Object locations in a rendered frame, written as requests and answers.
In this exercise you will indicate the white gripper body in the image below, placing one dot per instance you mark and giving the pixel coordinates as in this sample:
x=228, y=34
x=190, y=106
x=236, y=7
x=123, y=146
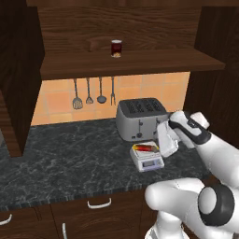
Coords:
x=166, y=140

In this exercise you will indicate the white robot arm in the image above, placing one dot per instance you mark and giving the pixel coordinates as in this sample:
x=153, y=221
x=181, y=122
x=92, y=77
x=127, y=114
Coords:
x=189, y=202

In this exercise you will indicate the red and yellow bar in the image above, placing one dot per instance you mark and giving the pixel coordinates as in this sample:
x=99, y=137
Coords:
x=145, y=148

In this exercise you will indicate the white digital scale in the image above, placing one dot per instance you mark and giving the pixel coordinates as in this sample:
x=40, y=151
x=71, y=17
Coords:
x=148, y=161

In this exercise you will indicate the dark wooden cabinet door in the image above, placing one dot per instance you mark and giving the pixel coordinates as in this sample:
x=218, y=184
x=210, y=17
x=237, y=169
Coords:
x=18, y=77
x=214, y=87

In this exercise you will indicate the silver four-slot toaster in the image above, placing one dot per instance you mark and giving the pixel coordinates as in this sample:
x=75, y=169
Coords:
x=140, y=123

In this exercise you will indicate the grey meat fork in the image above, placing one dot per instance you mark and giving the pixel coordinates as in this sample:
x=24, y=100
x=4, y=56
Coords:
x=113, y=98

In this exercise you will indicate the dark wooden drawer front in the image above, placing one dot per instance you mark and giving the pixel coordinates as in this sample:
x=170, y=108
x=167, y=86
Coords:
x=124, y=202
x=28, y=222

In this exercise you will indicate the grey ladle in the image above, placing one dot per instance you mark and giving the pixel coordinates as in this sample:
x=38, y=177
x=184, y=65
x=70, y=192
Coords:
x=101, y=99

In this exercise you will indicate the grey small slotted turner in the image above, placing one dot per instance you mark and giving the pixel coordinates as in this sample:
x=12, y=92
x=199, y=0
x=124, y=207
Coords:
x=89, y=100

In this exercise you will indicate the grey slotted spatula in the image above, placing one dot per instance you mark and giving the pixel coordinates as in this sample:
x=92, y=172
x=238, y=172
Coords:
x=77, y=102

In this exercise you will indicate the dark red can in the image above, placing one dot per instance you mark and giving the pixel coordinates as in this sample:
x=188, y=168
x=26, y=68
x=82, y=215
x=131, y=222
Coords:
x=116, y=48

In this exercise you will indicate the dark wooden cupboard door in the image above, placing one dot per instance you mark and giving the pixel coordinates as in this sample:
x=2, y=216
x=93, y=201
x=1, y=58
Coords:
x=102, y=228

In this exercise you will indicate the dark wooden wall cabinet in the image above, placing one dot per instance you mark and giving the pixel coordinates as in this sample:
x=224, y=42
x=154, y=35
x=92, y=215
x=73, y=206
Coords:
x=124, y=63

